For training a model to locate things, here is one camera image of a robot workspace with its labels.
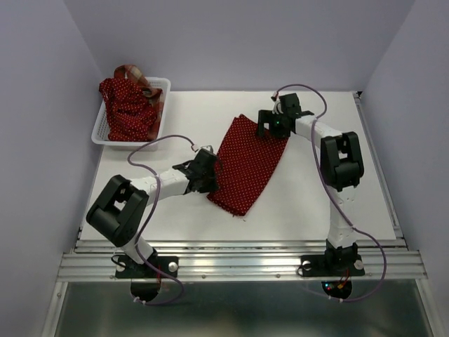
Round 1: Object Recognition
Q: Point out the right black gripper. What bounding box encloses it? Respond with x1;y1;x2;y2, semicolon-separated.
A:
253;110;289;138

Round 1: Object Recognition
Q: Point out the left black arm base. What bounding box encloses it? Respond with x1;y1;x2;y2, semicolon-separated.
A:
111;254;179;279

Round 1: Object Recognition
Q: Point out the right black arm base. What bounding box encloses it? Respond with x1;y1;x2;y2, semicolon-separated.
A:
297;254;366;279

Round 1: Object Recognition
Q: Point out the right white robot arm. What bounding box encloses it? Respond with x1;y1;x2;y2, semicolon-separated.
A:
257;93;364;277

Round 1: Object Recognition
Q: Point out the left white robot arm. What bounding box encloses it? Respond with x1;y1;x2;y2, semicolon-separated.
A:
86;148;223;277

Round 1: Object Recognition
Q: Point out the red plaid skirt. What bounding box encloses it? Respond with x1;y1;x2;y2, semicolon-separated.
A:
114;64;163;106

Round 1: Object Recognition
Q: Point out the red polka dot skirt pile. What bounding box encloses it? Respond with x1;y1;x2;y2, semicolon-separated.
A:
99;78;163;142

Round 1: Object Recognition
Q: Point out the white plastic basket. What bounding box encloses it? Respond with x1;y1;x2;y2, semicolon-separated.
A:
91;77;171;151

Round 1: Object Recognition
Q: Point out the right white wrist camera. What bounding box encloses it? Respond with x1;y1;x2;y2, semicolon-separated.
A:
271;95;283;114

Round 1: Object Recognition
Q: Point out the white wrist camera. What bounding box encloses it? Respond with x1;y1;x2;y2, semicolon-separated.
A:
191;144;214;152
271;95;283;114

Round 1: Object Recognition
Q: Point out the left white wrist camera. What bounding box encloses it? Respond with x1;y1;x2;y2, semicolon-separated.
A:
191;144;214;152

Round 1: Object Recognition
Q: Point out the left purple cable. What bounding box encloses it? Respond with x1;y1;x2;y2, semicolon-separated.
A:
126;134;199;306

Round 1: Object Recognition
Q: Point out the purple cable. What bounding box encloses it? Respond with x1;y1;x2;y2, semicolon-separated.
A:
126;134;199;306
272;83;388;304

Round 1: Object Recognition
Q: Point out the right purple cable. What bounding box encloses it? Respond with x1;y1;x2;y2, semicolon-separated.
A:
272;83;388;304

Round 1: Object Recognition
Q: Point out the aluminium rail frame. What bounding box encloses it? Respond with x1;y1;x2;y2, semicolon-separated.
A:
43;91;445;336

